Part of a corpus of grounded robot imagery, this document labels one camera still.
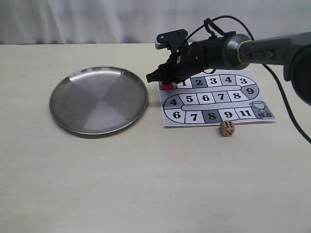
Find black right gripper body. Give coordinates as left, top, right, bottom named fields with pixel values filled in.
left=167, top=32, right=237, bottom=78

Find red cylinder game piece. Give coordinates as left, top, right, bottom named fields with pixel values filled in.
left=161, top=82, right=173, bottom=90

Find wooden die black pips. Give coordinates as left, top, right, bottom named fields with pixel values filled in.
left=220, top=120, right=235, bottom=136

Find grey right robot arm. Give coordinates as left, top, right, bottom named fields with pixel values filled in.
left=146, top=32, right=311, bottom=104

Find printed paper game board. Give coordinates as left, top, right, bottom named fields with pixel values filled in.
left=159, top=70, right=276, bottom=127

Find round stainless steel plate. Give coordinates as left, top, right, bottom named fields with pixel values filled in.
left=49, top=66, right=148, bottom=137

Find white fabric curtain backdrop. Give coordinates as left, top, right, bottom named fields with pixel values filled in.
left=0, top=0, right=311, bottom=44

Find black wrist camera on gripper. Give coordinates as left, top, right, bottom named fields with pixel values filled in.
left=155, top=29, right=188, bottom=52

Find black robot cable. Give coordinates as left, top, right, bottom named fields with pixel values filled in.
left=186, top=16, right=311, bottom=144

